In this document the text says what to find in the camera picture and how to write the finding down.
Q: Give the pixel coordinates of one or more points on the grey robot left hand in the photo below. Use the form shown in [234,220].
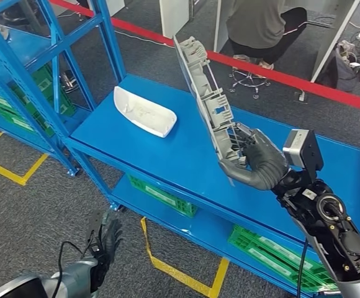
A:
[110,246]

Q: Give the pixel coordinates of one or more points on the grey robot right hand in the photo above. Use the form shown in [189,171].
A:
[265,168]

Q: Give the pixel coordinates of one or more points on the grey plastic wheel hubcap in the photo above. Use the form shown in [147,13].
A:
[204,94]

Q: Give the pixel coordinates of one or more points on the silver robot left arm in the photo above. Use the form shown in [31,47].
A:
[68,279]

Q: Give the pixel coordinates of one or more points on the black shelf caster wheel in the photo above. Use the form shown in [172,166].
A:
[122,208]

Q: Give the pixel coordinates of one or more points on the blue metal shelf rack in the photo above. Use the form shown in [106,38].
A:
[28,45]
[183,156]

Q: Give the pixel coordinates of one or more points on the white plastic trim part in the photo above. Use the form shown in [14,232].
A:
[143,111]

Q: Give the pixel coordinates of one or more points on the floor power socket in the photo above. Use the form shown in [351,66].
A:
[302,96]

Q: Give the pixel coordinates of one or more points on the green folded plastic crate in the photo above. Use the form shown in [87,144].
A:
[276,257]
[12,113]
[164,197]
[48,84]

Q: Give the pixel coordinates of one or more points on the chrome star stool base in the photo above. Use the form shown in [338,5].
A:
[250,80]

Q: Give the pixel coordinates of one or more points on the red barrier tape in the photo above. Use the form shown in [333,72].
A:
[260,70]

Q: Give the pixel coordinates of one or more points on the dark backpack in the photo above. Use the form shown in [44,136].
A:
[341,70]

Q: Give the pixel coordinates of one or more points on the person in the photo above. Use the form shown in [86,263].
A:
[254,24]

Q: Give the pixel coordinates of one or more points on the chrome round stool base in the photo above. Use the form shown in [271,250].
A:
[69,81]

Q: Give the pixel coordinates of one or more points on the white desk panel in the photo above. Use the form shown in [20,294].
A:
[115,6]
[173,16]

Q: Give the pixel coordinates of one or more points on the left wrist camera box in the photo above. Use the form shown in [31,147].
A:
[94,230]

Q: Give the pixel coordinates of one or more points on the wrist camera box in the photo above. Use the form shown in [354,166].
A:
[304,152]
[94,230]

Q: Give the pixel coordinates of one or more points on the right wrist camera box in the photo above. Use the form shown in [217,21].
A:
[304,152]

